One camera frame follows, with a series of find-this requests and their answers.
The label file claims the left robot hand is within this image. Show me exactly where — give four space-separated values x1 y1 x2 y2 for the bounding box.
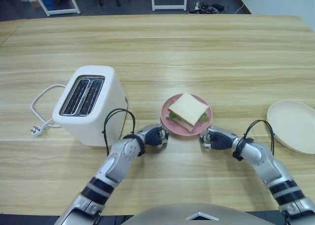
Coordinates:
136 123 171 147

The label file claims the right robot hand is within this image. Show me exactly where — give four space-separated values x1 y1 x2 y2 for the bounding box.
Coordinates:
199 127 241 151

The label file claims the pink plate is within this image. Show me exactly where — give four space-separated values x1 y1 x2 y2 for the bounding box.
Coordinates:
160 93 213 137

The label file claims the green lettuce leaf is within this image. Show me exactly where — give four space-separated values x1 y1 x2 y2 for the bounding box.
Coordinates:
168 112 210 124

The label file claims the bread slice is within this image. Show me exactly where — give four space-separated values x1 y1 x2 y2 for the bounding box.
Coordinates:
165 113 199 133
167 92 212 127

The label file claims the cream toaster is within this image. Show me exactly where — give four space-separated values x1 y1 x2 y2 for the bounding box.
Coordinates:
52 65 129 147

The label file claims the cream plate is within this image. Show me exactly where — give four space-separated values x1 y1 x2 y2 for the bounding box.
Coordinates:
266 99 315 154

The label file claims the robot body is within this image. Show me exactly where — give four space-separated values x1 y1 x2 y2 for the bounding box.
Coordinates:
122 202 284 225

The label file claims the black cable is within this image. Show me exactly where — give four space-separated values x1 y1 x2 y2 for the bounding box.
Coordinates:
101 108 137 157
242 120 276 160

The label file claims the white cord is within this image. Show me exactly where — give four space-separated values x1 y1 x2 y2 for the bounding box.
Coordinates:
30 84 67 138

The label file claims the white metal table frame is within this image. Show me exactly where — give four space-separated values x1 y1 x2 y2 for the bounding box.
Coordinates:
150 0 189 12
30 0 82 17

